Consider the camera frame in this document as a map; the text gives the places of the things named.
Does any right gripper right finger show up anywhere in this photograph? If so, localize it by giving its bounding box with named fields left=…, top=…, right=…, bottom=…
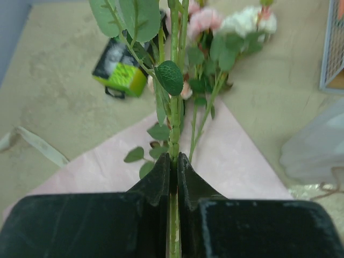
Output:
left=177, top=153, right=226, bottom=257

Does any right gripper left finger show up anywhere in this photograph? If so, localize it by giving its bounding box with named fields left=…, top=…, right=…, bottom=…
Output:
left=128, top=153, right=170, bottom=257

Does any pink rose bouquet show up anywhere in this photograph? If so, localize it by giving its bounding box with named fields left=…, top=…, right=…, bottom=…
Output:
left=123, top=0, right=278, bottom=180

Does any large pink rose stem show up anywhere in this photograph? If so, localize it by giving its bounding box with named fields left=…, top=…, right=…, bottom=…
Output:
left=89, top=1, right=189, bottom=257

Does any white ribbed ceramic vase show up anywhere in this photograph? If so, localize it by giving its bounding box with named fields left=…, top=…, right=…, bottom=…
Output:
left=279, top=98, right=343, bottom=200

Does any beige ribbon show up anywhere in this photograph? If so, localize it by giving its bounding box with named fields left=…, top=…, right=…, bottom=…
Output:
left=1, top=126, right=69, bottom=168

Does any black green product box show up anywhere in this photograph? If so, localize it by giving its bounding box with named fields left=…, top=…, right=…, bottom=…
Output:
left=91, top=9, right=170, bottom=99

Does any white wire wooden shelf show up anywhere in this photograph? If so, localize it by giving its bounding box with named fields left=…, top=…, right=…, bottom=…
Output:
left=319, top=0, right=343, bottom=95

